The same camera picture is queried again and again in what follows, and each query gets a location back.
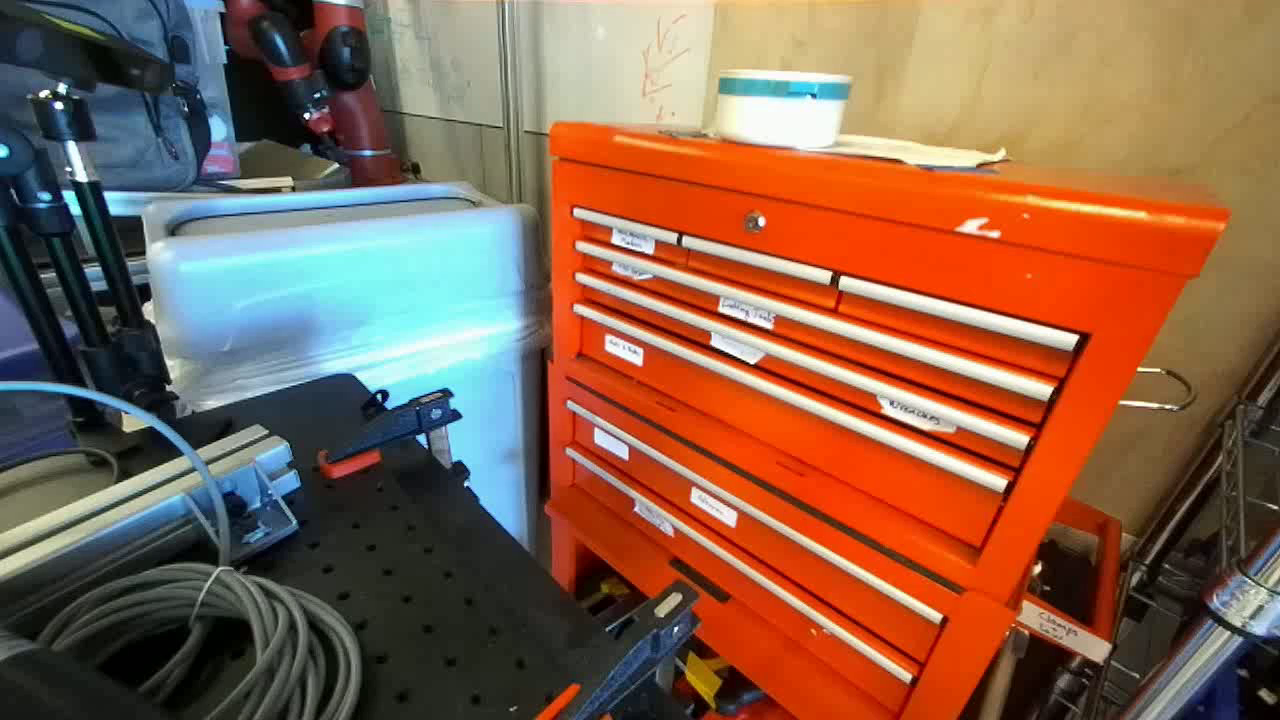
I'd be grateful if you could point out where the blue bar clamp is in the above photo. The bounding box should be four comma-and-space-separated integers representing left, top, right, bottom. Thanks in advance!
530, 578, 705, 720

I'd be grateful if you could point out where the grey backpack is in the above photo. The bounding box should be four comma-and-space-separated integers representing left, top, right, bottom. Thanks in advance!
0, 0, 243, 190

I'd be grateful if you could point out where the black camera tripod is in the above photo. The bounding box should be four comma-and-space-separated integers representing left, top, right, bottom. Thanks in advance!
0, 79, 180, 430

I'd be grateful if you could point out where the aluminium extrusion rail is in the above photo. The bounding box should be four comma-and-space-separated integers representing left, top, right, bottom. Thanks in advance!
0, 420, 303, 592

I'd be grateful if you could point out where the roller cabinet orange drawer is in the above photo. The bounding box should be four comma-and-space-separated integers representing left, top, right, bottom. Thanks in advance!
559, 396, 953, 666
559, 442, 928, 711

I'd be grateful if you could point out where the grey wire rack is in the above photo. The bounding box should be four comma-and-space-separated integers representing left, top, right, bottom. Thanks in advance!
1126, 346, 1280, 632

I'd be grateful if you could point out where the metal side handle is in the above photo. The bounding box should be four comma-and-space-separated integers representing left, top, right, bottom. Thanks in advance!
1115, 361, 1200, 420

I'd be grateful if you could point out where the silver metal rail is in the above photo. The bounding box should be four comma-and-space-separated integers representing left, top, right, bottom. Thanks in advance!
1118, 533, 1280, 720

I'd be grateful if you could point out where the metal corner bracket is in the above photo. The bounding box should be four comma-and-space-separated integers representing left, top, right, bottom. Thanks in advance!
217, 462, 303, 561

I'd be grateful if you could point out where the orange tool chest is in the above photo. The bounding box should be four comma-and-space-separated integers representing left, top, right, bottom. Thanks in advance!
544, 121, 1233, 607

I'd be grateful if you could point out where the white paper sheet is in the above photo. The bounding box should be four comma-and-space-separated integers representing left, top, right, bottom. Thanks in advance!
819, 133, 1013, 175

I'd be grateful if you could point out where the short orange drawer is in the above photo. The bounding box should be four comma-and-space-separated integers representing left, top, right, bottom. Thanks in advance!
568, 205, 689, 264

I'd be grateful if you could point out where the wide orange drawer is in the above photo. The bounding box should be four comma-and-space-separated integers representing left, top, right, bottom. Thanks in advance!
831, 273, 1088, 381

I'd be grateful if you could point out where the white label bar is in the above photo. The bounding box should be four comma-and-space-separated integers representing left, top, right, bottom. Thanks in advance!
1015, 596, 1118, 666

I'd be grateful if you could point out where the black clamp orange handle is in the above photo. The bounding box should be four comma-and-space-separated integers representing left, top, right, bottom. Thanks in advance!
311, 385, 472, 489

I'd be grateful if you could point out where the translucent plastic storage bin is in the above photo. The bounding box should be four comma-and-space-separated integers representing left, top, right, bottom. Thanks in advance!
139, 179, 544, 552

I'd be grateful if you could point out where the long deep orange drawer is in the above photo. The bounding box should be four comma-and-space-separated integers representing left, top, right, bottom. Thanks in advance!
568, 300, 1020, 552

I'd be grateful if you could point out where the white bowl teal stripe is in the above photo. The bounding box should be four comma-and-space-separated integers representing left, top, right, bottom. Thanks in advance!
713, 69, 857, 150

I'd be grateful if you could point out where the medium orange drawer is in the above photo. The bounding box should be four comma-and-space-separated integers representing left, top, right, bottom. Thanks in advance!
674, 230, 845, 300

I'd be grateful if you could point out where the long shallow orange drawer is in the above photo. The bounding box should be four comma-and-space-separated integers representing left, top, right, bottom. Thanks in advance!
573, 266, 1039, 473
573, 236, 1063, 429

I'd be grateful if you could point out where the grey coiled cable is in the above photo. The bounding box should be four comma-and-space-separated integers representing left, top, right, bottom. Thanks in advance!
0, 377, 367, 720

